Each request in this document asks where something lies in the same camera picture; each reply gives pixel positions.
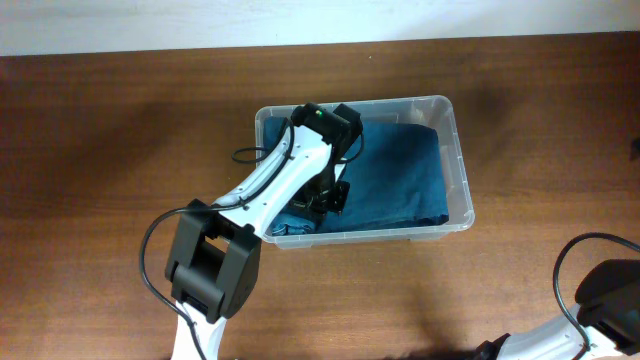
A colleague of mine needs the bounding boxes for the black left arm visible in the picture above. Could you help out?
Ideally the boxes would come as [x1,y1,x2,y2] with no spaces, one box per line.
[165,103,363,359]

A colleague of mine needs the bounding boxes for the clear plastic storage bin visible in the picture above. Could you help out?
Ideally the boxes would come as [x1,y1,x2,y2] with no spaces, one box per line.
[265,95,475,249]

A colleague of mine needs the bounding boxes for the dark blue jeans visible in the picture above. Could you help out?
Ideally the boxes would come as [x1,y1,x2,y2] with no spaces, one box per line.
[270,120,449,236]

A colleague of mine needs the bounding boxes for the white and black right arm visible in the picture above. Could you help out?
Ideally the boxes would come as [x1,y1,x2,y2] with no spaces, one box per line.
[472,259,639,360]

